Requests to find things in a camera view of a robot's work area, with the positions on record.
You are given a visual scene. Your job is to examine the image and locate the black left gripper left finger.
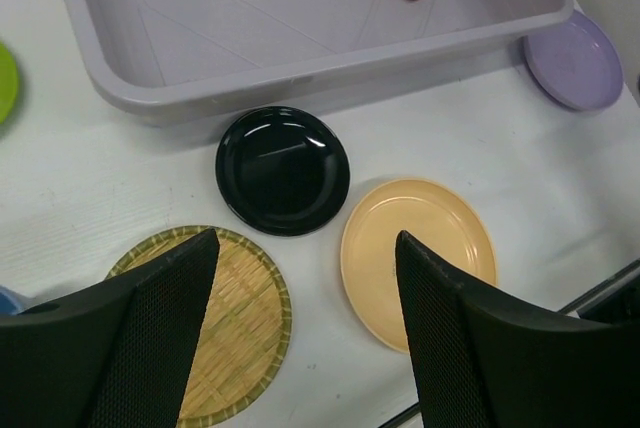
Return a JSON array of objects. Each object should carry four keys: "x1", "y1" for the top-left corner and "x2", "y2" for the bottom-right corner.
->
[{"x1": 1, "y1": 228, "x2": 219, "y2": 427}]

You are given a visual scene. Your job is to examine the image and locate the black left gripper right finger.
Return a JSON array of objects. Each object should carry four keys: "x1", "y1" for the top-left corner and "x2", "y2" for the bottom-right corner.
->
[{"x1": 395, "y1": 231, "x2": 639, "y2": 427}]

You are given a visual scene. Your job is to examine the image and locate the blue plastic cup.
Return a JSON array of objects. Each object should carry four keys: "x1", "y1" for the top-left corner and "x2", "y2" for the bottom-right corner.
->
[{"x1": 0, "y1": 286, "x2": 24, "y2": 315}]

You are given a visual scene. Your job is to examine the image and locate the orange plastic plate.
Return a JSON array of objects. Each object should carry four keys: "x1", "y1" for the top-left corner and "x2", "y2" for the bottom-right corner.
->
[{"x1": 340, "y1": 177, "x2": 499, "y2": 355}]

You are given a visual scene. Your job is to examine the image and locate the green plastic plate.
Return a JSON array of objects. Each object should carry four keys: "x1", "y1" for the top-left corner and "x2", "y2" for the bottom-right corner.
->
[{"x1": 0, "y1": 43, "x2": 20, "y2": 123}]

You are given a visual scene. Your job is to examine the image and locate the grey plastic bin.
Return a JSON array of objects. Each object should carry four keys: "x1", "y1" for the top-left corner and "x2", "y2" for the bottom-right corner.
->
[{"x1": 64, "y1": 0, "x2": 574, "y2": 124}]

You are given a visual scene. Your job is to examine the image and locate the woven bamboo plate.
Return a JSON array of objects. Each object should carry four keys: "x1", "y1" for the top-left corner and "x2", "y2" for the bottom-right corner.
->
[{"x1": 104, "y1": 224, "x2": 293, "y2": 428}]

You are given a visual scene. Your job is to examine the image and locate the black glossy plate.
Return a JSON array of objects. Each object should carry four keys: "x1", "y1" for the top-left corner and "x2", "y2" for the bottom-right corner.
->
[{"x1": 215, "y1": 106, "x2": 351, "y2": 237}]

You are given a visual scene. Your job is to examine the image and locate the purple plastic plate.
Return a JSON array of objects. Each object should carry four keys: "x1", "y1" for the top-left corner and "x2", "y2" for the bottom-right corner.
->
[{"x1": 523, "y1": 10, "x2": 624, "y2": 112}]

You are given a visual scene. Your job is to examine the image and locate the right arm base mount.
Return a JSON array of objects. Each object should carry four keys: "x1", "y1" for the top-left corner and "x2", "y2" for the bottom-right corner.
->
[{"x1": 559, "y1": 260, "x2": 639, "y2": 324}]

